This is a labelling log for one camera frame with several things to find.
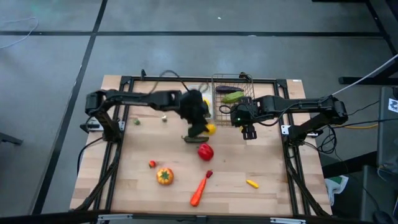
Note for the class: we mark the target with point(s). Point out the yellow lemon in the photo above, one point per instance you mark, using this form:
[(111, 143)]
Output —
[(211, 129), (206, 102)]

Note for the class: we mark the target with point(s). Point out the black computer mouse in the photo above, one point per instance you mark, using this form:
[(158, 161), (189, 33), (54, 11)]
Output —
[(383, 217)]

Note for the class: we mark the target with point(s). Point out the small red fruit green top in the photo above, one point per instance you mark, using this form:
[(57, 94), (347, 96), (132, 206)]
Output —
[(152, 164)]

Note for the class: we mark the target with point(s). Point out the small pale green vegetable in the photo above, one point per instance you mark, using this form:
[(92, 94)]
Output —
[(164, 118)]

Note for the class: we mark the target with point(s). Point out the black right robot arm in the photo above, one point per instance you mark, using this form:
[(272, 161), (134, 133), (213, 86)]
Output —
[(298, 104)]

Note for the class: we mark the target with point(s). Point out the black frame clamp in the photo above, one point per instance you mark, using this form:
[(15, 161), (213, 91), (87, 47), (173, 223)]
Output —
[(143, 74), (245, 76)]

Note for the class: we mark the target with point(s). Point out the grey cabinet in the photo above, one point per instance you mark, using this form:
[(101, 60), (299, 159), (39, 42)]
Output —
[(387, 140)]

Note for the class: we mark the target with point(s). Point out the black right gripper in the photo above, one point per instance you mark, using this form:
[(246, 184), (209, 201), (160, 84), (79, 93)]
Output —
[(247, 112)]

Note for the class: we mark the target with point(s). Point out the dark green cucumber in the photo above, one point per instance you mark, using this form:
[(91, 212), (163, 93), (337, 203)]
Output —
[(196, 139)]

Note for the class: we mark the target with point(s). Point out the white plastic bin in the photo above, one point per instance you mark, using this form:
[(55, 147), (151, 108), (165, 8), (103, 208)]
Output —
[(212, 110)]

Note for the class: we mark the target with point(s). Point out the black support bar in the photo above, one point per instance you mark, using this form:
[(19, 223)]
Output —
[(348, 165)]

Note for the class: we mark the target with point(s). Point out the red bell pepper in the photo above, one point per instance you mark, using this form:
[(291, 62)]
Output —
[(206, 152)]

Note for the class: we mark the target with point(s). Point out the small yellow pepper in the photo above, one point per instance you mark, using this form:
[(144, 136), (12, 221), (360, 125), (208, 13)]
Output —
[(252, 184)]

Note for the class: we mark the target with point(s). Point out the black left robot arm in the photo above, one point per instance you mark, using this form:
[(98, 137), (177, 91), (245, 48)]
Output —
[(140, 99)]

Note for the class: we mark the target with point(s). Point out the dark chair leg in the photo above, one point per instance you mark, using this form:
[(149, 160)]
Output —
[(11, 139)]

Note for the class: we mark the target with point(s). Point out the white printed label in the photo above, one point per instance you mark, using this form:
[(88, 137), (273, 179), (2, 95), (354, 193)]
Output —
[(393, 105)]

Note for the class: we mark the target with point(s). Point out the white and green bag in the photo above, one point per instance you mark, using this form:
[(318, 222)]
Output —
[(337, 186)]

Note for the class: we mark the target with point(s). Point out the small red pepper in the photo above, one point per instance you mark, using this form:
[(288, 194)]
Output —
[(209, 173)]

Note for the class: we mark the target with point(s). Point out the orange fruit with green calyx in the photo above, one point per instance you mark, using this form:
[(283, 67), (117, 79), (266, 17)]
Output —
[(165, 176)]

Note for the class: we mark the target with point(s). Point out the black aluminium table frame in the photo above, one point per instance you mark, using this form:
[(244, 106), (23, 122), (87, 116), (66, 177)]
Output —
[(140, 77)]

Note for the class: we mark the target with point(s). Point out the black neighbouring table frame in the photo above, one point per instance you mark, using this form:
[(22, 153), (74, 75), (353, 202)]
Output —
[(357, 80)]

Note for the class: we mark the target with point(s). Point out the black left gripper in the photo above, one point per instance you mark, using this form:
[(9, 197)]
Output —
[(194, 107)]

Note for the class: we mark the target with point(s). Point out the light green squash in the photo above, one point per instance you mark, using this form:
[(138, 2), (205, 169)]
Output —
[(233, 97)]

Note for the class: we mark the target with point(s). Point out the orange carrot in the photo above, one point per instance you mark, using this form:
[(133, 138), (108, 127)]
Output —
[(198, 193)]

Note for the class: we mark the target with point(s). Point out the purple eggplant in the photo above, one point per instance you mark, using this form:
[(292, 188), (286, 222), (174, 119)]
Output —
[(228, 89)]

